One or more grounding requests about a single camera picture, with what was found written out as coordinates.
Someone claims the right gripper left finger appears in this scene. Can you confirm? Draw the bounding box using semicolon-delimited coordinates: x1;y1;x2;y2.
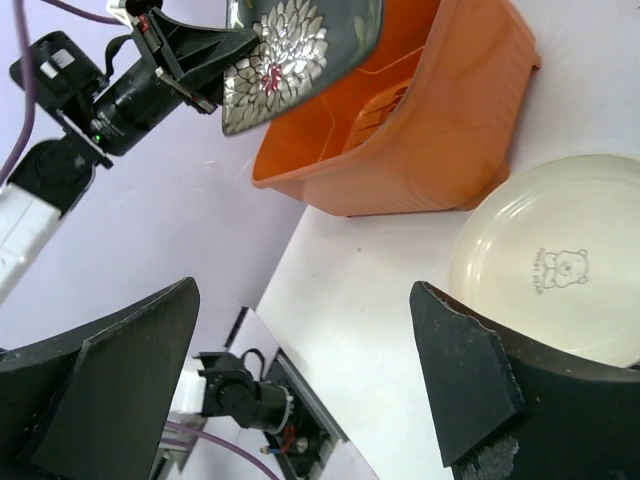
1;277;200;479

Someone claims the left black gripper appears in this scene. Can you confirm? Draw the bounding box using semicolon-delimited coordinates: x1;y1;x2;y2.
90;4;259;155

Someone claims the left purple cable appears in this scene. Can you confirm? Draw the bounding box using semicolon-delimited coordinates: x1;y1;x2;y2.
0;0;126;184

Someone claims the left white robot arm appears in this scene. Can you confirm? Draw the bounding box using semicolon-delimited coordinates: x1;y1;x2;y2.
1;1;259;295

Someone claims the orange plastic bin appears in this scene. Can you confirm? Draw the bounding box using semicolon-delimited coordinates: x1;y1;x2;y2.
252;0;541;216

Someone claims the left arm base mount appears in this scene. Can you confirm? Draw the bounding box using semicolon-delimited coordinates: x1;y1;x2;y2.
169;304;351;480

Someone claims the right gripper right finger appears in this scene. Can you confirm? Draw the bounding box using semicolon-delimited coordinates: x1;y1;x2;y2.
409;281;639;479

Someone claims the black floral square plate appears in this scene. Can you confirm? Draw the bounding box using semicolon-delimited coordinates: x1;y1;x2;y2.
222;0;384;136

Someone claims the cream round plate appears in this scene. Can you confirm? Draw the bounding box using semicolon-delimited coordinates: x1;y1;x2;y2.
448;154;639;367

